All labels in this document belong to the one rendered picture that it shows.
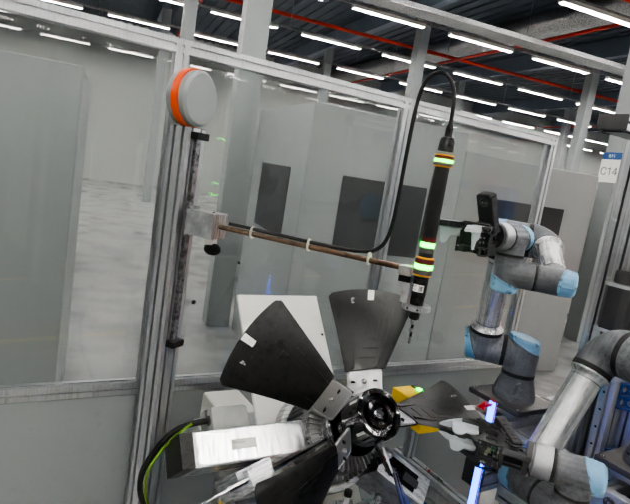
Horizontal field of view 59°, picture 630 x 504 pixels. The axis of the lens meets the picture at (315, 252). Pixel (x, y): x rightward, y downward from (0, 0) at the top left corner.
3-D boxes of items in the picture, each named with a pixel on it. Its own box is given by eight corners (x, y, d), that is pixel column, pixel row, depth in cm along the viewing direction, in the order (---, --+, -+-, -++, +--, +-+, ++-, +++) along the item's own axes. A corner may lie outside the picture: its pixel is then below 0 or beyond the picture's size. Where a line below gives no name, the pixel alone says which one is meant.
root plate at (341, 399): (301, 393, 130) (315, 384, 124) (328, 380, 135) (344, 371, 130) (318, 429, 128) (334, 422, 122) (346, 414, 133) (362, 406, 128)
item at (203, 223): (179, 235, 154) (183, 205, 153) (195, 234, 161) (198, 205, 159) (210, 242, 150) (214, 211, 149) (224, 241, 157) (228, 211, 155)
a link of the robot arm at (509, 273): (530, 299, 150) (538, 260, 148) (487, 290, 153) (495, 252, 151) (528, 294, 157) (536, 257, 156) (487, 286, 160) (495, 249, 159)
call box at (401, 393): (386, 415, 186) (392, 386, 185) (409, 412, 191) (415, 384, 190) (417, 439, 173) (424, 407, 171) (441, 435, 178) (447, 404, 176)
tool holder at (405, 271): (389, 306, 130) (396, 265, 129) (397, 301, 137) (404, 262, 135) (426, 315, 127) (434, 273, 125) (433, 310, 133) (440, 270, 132)
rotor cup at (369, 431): (315, 410, 132) (343, 395, 122) (358, 387, 141) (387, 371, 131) (343, 468, 128) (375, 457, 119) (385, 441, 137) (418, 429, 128)
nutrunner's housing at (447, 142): (403, 318, 131) (440, 122, 124) (407, 315, 134) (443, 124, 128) (419, 322, 129) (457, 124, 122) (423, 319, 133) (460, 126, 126)
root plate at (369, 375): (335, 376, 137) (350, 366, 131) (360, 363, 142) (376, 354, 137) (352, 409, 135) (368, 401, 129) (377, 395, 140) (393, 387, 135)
